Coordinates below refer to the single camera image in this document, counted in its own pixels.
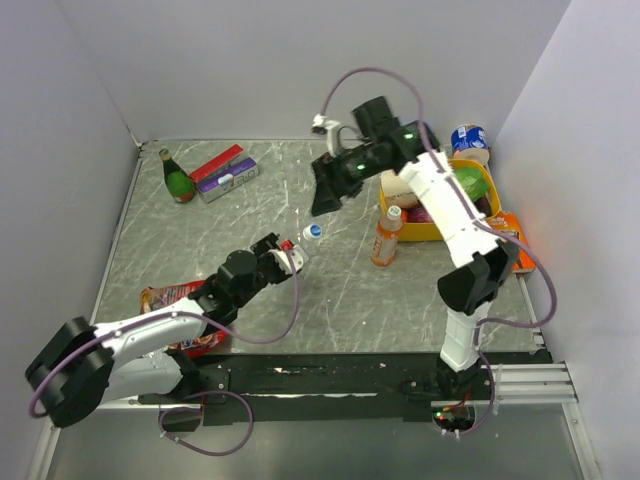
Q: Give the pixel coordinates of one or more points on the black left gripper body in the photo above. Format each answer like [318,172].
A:
[267,264]

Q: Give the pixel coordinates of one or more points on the yellow plastic basket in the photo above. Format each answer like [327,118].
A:
[417,226]

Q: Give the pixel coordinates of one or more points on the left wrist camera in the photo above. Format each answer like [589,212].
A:
[291,257]

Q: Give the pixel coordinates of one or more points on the red snack bag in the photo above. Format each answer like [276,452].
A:
[152,299]

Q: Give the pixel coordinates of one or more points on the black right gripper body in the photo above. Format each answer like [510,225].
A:
[358,165]

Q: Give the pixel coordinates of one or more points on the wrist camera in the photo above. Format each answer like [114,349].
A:
[330,129]
[291,257]

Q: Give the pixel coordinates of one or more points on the purple silver box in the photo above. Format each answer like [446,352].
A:
[228,180]

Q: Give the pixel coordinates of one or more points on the beige paper roll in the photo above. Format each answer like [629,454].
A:
[396,191]

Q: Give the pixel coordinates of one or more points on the orange tea bottle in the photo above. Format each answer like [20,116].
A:
[387,237]

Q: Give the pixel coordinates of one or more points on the blue white can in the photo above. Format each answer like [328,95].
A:
[469,141]

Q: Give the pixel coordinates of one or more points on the green cabbage toy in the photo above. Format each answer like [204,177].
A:
[473,182]

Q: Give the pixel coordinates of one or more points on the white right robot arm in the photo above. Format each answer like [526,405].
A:
[481,258]

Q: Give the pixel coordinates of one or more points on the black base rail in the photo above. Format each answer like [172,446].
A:
[347,386]

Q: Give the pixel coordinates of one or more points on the blue tissue pack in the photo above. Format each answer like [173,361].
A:
[416,127]

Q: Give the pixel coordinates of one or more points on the red flat box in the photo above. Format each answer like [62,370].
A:
[219,163]

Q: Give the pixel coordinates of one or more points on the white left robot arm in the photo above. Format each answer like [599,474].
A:
[84,366]

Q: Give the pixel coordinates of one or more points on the white bottle cap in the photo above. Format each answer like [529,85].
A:
[394,212]

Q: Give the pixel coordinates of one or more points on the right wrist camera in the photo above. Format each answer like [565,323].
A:
[330,129]

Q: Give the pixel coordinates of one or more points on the purple eggplant toy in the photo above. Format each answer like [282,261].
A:
[483,205]

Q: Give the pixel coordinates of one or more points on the green glass bottle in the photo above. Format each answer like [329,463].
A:
[178,183]

